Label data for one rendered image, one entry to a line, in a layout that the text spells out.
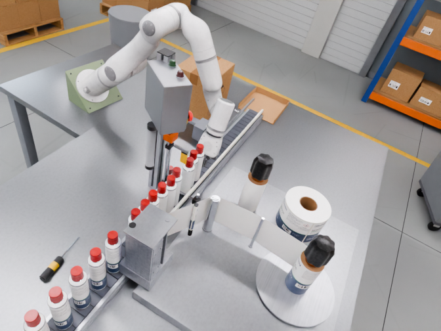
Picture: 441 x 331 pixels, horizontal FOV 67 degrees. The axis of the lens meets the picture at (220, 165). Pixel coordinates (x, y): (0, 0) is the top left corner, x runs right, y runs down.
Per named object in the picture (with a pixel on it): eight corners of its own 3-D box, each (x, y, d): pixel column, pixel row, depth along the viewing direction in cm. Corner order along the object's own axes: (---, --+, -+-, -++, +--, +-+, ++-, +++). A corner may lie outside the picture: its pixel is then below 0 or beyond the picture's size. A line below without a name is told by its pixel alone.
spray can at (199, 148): (192, 183, 156) (199, 151, 143) (186, 176, 159) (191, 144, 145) (201, 179, 159) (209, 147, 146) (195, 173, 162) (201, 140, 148)
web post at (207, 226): (209, 234, 138) (218, 205, 125) (199, 228, 139) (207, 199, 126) (214, 226, 141) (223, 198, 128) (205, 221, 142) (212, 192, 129)
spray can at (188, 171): (187, 198, 149) (193, 165, 136) (176, 193, 150) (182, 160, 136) (191, 190, 153) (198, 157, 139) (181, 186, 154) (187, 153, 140)
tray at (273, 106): (273, 124, 214) (275, 119, 211) (237, 108, 220) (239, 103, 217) (288, 105, 235) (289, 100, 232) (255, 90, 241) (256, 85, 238)
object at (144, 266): (149, 291, 115) (153, 251, 98) (119, 272, 118) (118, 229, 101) (172, 261, 125) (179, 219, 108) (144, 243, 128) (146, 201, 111)
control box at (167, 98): (159, 135, 114) (163, 87, 101) (144, 107, 124) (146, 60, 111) (187, 131, 118) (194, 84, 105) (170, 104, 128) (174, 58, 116)
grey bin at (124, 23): (132, 81, 371) (132, 25, 329) (101, 65, 383) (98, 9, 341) (158, 68, 402) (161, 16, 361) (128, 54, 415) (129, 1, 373)
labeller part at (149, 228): (152, 250, 99) (152, 248, 98) (122, 232, 101) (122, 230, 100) (178, 220, 108) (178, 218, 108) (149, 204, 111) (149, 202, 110)
